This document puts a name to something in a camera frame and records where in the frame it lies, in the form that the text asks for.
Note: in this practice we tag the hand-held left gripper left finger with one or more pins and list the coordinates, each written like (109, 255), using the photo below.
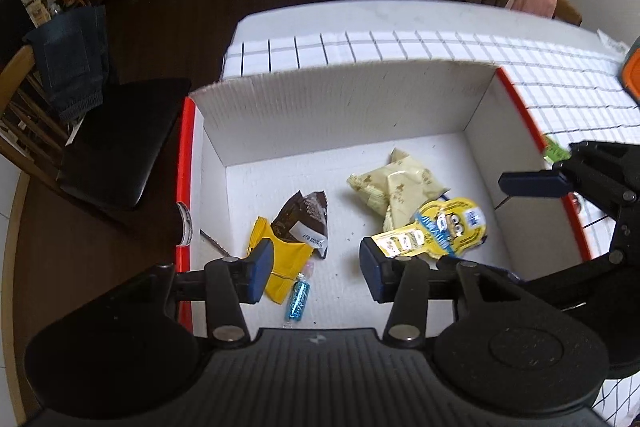
(260, 272)

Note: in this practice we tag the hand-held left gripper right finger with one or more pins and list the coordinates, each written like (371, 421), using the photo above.
(371, 272)

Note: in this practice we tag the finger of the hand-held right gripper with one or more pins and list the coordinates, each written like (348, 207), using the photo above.
(535, 184)
(610, 157)

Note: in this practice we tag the yellow snack packet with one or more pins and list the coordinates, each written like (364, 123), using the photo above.
(287, 257)

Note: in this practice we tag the green snack packet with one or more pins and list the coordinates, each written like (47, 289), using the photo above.
(555, 152)

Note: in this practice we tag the blue candy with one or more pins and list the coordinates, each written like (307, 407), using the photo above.
(298, 299)

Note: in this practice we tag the brown triangular snack packet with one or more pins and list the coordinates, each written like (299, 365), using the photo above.
(305, 217)

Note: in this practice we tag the cream snack packet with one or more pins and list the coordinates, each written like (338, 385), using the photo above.
(395, 187)

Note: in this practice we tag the yellow cartoon jelly packet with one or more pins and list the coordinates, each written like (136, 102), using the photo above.
(450, 222)

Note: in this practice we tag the red cardboard box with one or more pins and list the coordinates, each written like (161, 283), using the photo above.
(320, 117)

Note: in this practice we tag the orange pen holder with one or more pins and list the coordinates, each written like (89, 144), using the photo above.
(632, 72)

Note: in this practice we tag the checkered white tablecloth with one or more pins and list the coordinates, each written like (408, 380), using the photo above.
(550, 77)

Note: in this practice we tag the wooden chair with black seat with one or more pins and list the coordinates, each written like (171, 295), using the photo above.
(120, 142)

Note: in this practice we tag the blue jeans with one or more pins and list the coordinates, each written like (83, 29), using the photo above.
(70, 62)

